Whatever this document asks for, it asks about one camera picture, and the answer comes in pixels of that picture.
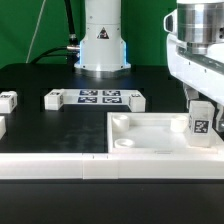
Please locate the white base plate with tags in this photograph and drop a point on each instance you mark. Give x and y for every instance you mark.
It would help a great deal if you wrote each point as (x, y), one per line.
(56, 98)

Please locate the white U-shaped obstacle fence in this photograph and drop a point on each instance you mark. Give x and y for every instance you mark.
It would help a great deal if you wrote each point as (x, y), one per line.
(166, 159)

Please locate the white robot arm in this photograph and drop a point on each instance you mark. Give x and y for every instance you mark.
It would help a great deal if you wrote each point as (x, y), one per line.
(102, 50)

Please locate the white square table top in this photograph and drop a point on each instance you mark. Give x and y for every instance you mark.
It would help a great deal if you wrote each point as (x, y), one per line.
(155, 133)

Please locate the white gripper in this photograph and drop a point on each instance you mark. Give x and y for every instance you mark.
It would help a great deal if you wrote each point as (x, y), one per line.
(195, 54)

